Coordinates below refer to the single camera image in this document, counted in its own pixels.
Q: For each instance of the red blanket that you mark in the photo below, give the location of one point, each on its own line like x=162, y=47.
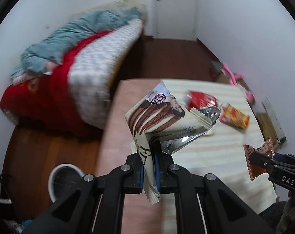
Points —
x=47, y=99

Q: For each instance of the white trash bin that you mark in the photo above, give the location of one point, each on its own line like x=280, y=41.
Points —
x=62, y=178

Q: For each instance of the white patterned mattress sheet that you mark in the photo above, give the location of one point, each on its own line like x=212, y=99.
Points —
x=94, y=69

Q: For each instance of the teal blue quilt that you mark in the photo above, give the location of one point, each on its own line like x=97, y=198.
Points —
x=33, y=61

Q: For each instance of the Perfectlands milk carton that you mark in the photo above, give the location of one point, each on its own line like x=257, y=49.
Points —
x=279, y=131

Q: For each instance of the pink toy scooter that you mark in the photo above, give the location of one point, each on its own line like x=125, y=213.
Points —
x=237, y=80

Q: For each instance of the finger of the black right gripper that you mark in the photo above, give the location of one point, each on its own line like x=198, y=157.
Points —
x=257, y=161

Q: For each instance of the red snack packet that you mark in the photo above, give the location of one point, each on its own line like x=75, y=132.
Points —
x=198, y=100

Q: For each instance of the brown red snack wrapper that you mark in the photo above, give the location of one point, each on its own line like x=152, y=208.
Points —
x=266, y=149

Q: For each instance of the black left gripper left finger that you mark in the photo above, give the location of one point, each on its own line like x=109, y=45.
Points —
x=93, y=204

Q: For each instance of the beige chocolate biscuit wrapper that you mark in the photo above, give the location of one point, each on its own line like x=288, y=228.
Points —
x=160, y=117

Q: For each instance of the orange yellow snack packet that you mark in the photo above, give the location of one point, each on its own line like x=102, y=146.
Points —
x=234, y=117

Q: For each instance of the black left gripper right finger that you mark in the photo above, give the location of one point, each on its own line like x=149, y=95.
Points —
x=203, y=204

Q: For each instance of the white door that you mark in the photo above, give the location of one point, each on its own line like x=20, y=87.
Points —
x=176, y=19

